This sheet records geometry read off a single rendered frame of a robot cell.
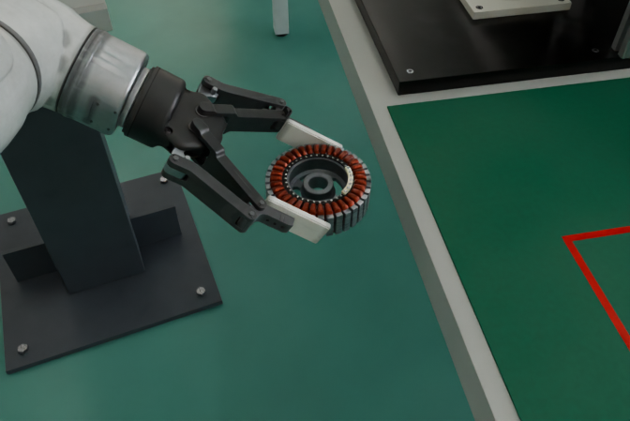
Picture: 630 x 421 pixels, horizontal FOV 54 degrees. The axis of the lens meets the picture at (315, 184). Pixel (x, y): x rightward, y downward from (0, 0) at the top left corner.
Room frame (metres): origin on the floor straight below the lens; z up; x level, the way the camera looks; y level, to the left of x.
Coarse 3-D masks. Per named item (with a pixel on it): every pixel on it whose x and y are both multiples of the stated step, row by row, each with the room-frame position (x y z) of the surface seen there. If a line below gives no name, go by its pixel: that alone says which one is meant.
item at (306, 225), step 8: (272, 200) 0.41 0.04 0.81; (280, 200) 0.41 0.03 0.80; (280, 208) 0.41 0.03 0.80; (288, 208) 0.41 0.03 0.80; (296, 208) 0.41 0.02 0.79; (296, 216) 0.40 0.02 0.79; (304, 216) 0.40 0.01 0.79; (312, 216) 0.41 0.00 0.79; (296, 224) 0.40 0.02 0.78; (304, 224) 0.40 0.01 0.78; (312, 224) 0.40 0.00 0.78; (320, 224) 0.40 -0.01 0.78; (328, 224) 0.40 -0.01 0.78; (296, 232) 0.40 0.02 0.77; (304, 232) 0.40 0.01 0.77; (312, 232) 0.40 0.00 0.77; (320, 232) 0.40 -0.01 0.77; (312, 240) 0.40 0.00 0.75
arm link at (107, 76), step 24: (96, 48) 0.48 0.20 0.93; (120, 48) 0.49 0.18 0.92; (72, 72) 0.46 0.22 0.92; (96, 72) 0.46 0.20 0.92; (120, 72) 0.47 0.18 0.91; (144, 72) 0.49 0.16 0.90; (72, 96) 0.45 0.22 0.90; (96, 96) 0.45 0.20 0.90; (120, 96) 0.45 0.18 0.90; (96, 120) 0.45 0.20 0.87; (120, 120) 0.46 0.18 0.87
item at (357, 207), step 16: (304, 144) 0.52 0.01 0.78; (288, 160) 0.49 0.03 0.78; (304, 160) 0.49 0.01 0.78; (320, 160) 0.50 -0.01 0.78; (336, 160) 0.49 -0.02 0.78; (352, 160) 0.49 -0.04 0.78; (272, 176) 0.46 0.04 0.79; (288, 176) 0.47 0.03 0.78; (304, 176) 0.49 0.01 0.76; (320, 176) 0.47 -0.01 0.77; (336, 176) 0.49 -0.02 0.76; (352, 176) 0.46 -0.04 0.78; (368, 176) 0.47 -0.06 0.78; (272, 192) 0.44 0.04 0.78; (288, 192) 0.44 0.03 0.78; (304, 192) 0.46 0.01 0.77; (320, 192) 0.45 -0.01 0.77; (352, 192) 0.44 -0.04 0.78; (368, 192) 0.45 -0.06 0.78; (304, 208) 0.42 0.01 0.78; (320, 208) 0.42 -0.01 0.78; (336, 208) 0.42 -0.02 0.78; (352, 208) 0.42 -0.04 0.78; (336, 224) 0.41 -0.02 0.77; (352, 224) 0.42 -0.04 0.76
